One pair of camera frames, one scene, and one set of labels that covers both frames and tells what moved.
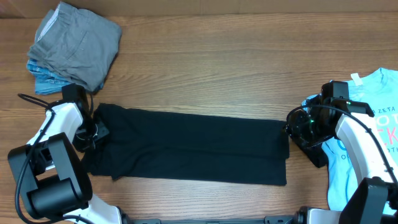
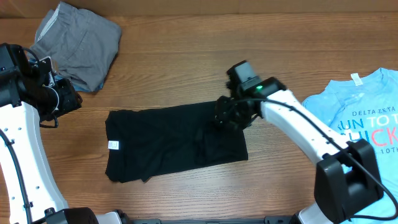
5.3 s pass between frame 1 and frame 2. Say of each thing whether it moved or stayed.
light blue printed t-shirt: stayed
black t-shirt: moved
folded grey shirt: stayed
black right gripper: moved
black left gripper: moved
